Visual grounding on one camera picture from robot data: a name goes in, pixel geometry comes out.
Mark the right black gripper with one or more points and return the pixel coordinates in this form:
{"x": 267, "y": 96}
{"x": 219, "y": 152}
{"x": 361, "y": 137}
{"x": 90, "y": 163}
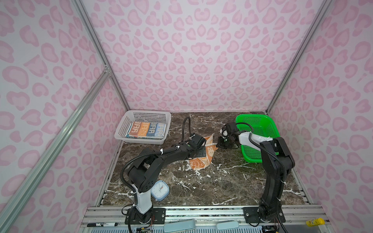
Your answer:
{"x": 220, "y": 143}

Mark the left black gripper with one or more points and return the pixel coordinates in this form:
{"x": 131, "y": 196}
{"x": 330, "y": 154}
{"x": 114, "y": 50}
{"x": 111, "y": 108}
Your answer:
{"x": 202, "y": 152}

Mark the green plastic basket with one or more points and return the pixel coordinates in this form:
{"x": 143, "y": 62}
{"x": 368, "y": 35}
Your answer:
{"x": 263, "y": 126}

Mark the striped rabbit text towel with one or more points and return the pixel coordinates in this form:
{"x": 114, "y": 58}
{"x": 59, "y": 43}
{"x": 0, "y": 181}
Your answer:
{"x": 146, "y": 130}

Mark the white perforated plastic basket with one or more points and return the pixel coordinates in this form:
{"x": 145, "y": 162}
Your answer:
{"x": 142, "y": 116}

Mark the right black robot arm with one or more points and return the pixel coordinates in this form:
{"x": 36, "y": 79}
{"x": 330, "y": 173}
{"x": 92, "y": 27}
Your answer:
{"x": 277, "y": 161}

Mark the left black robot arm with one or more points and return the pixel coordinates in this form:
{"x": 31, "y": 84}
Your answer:
{"x": 141, "y": 173}

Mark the small light blue clock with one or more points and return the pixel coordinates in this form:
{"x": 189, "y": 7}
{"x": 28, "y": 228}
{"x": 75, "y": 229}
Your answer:
{"x": 160, "y": 190}

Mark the left light blue pedal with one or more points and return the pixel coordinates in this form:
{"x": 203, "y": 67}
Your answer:
{"x": 180, "y": 226}

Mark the light blue pedal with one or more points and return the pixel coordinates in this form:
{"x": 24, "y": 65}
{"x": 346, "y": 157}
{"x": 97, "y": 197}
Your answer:
{"x": 228, "y": 225}
{"x": 180, "y": 226}

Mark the right light blue pedal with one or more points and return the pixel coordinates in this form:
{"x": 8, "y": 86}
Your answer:
{"x": 228, "y": 225}

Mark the black marker pen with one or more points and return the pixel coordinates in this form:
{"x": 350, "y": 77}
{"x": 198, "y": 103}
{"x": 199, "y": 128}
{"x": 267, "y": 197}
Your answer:
{"x": 110, "y": 224}

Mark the yellow glue stick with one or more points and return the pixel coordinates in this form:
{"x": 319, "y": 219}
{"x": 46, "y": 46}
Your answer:
{"x": 315, "y": 222}

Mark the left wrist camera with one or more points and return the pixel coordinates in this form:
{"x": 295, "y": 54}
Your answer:
{"x": 197, "y": 141}

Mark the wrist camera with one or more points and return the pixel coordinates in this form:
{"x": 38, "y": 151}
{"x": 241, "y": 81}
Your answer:
{"x": 229, "y": 129}
{"x": 197, "y": 141}

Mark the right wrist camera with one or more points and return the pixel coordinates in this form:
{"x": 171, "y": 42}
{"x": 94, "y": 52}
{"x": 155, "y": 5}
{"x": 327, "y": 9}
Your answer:
{"x": 229, "y": 129}

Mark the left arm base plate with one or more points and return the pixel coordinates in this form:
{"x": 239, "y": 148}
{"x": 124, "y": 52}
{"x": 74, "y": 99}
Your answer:
{"x": 154, "y": 215}

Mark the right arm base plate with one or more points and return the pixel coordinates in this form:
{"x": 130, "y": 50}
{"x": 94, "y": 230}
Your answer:
{"x": 250, "y": 215}

